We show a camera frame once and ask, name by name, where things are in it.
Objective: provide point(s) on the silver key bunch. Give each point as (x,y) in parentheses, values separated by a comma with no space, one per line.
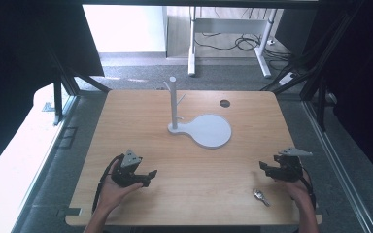
(261,196)

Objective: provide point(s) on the person's right hand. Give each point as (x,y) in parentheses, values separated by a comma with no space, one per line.
(296,191)

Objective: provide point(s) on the black curtain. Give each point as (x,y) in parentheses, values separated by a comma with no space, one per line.
(16,58)
(362,81)

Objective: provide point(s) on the grey metal corner bracket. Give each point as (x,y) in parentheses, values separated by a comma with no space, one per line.
(48,107)

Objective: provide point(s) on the white desk frame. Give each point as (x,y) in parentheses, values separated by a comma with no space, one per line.
(191,48)

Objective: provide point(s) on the black metal frame strut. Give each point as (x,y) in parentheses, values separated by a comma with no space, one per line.
(58,97)
(320,97)

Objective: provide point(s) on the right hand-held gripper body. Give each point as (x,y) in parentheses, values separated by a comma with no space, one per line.
(288,170)

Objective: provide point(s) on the white power strip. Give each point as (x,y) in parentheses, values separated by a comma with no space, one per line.
(287,78)

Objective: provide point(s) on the white stand with round base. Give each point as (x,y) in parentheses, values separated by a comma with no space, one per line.
(207,130)

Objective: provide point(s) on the person's left hand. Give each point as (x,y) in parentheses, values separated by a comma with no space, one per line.
(113,192)

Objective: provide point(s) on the aluminium frame rail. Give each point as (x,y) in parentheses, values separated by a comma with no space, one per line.
(333,161)
(40,181)

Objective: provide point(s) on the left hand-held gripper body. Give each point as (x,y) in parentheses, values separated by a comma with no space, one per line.
(126,174)

